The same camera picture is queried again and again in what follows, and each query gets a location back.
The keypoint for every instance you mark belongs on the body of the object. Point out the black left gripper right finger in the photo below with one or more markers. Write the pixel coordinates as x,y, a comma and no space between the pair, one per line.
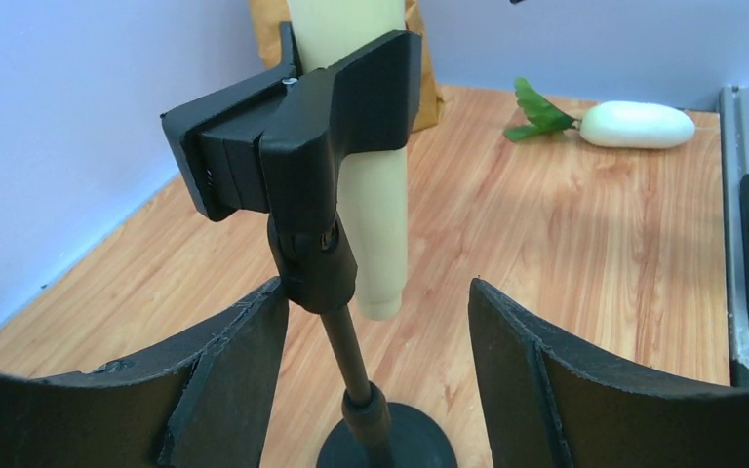
553,399

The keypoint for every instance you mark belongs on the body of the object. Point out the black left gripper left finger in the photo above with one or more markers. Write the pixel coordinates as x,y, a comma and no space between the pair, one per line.
200,398

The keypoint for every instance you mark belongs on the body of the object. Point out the black microphone stand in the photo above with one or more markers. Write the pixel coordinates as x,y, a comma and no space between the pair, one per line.
274,144

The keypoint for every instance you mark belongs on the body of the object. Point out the cream microphone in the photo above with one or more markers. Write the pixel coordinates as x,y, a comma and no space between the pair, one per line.
373,186

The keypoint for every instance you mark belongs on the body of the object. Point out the white toy radish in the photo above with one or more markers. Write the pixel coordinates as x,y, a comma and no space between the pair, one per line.
609,124

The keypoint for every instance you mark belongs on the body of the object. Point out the brown paper bag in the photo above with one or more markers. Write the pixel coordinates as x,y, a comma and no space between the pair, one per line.
267,14

